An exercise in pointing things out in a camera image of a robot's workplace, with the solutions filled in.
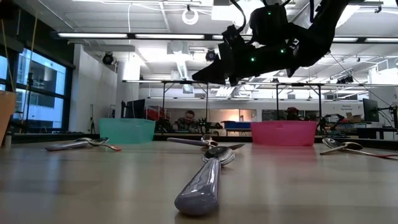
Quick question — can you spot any pink plastic bin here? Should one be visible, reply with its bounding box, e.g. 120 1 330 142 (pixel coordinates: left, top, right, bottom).
250 121 318 147

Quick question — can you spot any blue plastic crate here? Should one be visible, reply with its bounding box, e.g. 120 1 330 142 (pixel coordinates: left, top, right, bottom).
221 120 252 130

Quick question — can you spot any small white cylinder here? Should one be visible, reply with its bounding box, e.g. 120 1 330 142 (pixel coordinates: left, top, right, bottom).
2 131 13 149

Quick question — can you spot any person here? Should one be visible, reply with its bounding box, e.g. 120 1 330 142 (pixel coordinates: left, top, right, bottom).
172 110 200 132
284 106 302 122

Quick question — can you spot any teal plastic bin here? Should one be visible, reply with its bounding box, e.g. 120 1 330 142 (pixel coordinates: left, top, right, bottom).
98 118 156 145

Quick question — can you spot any orange plastic bin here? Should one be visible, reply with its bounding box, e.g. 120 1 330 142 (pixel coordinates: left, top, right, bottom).
0 90 17 147

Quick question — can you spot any long ceiling light fixture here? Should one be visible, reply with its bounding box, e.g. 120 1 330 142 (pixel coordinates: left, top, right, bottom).
51 30 398 44

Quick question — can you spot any grey-handled spoon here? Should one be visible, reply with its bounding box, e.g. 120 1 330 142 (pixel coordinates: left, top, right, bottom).
174 146 236 217

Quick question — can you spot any purple-handled silver spoon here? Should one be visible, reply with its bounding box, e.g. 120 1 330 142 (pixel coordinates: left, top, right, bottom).
45 137 94 152
167 137 219 149

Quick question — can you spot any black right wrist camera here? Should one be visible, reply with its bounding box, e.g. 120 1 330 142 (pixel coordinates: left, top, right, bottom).
219 24 248 47

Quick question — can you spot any white hanging ring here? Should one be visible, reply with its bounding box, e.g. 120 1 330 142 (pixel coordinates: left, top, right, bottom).
182 8 200 26

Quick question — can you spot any large dark-framed window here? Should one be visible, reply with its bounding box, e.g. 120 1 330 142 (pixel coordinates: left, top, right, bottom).
0 46 73 131

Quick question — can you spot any black computer monitor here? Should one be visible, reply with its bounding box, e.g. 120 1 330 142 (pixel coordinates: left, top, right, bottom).
362 98 381 123
123 98 146 119

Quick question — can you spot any black aluminium table frame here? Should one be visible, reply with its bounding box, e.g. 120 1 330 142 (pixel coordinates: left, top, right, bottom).
12 133 398 151

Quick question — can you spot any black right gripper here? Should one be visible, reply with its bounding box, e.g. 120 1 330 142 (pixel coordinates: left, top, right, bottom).
192 43 264 87

